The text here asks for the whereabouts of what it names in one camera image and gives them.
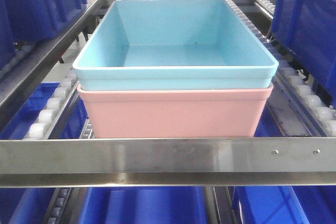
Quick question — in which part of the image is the steel left side rail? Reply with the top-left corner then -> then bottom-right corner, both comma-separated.
1,0 -> 107,130

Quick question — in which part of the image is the blue crate lower middle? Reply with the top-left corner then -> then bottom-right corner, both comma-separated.
78,186 -> 207,223

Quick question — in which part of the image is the white roller track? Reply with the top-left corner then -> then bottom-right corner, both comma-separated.
23,69 -> 79,140
224,0 -> 335,137

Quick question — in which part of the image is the light blue plastic box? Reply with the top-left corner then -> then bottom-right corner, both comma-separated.
73,0 -> 278,91

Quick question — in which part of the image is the blue crate upper left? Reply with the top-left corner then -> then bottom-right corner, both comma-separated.
1,0 -> 87,67

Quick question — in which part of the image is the blue crate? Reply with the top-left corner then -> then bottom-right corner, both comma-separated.
272,0 -> 335,98
1,82 -> 87,223
232,105 -> 336,224
1,0 -> 87,67
78,186 -> 207,223

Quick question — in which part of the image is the steel flow rack front rail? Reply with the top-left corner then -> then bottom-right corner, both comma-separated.
1,137 -> 335,187

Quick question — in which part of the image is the blue crate lower left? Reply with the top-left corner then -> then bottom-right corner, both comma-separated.
1,82 -> 87,223

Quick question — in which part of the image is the blue crate lower right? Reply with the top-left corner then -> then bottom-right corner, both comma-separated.
232,105 -> 336,224

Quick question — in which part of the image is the blue crate upper right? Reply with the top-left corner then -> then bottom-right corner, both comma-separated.
272,0 -> 335,98

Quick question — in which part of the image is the pink plastic box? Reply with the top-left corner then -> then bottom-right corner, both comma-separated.
77,85 -> 273,138

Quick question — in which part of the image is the right white roller track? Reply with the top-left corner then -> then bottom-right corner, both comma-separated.
224,0 -> 335,137

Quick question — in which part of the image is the left white roller track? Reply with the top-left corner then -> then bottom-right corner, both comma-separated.
23,69 -> 79,140

